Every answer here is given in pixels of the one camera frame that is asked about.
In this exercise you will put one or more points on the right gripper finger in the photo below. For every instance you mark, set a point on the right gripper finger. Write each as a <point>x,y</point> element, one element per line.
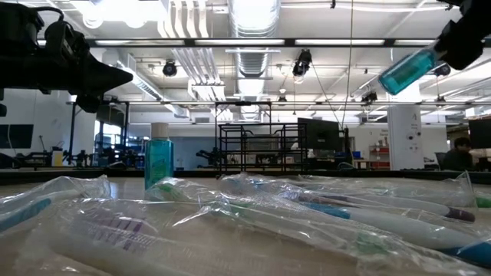
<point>462,44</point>

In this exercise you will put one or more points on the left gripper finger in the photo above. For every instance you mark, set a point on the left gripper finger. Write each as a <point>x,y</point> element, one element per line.
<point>105,78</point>

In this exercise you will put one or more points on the teal mouthwash bottle white cap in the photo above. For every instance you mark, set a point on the teal mouthwash bottle white cap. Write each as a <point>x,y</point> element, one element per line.
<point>159,161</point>
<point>406,71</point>

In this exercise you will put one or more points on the green white toothbrush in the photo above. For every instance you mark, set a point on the green white toothbrush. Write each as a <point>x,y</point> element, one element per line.
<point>169,190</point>
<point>484,202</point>

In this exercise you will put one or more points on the purple white toothbrush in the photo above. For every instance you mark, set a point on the purple white toothbrush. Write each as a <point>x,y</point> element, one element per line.
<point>115,230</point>
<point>460,214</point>

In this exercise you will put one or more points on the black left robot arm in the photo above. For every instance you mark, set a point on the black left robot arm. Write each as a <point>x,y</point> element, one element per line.
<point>19,46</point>

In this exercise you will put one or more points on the black ceiling spotlight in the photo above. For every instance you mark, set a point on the black ceiling spotlight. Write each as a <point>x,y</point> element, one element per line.
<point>443,70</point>
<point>369,97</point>
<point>302,63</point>
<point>170,69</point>

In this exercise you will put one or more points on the yellow canister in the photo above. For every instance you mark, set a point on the yellow canister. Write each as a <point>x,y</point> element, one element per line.
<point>57,158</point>

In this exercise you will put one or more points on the black monitor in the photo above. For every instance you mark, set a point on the black monitor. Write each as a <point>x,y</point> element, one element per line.
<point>318,134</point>
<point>481,134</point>

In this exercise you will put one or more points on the white square pillar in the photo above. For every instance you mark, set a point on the white square pillar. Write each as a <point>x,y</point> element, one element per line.
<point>404,138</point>

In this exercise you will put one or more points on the person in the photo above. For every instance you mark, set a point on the person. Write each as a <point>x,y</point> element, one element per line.
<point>458,155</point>

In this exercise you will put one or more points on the red shelf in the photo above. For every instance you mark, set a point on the red shelf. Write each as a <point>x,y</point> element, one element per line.
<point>379,155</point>

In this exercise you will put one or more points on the black overhead crossbar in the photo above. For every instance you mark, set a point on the black overhead crossbar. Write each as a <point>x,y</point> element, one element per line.
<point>287,42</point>

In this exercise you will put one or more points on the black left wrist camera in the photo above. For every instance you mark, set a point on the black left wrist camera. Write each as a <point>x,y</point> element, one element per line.
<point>65,40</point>

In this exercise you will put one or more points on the dark wall screen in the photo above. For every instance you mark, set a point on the dark wall screen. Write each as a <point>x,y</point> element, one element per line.
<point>17,136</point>

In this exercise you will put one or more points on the black aluminium table frame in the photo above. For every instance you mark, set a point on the black aluminium table frame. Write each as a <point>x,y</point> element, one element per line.
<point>76,174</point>

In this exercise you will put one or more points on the silver ventilation duct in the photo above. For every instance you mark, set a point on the silver ventilation duct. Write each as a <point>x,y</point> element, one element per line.
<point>253,23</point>

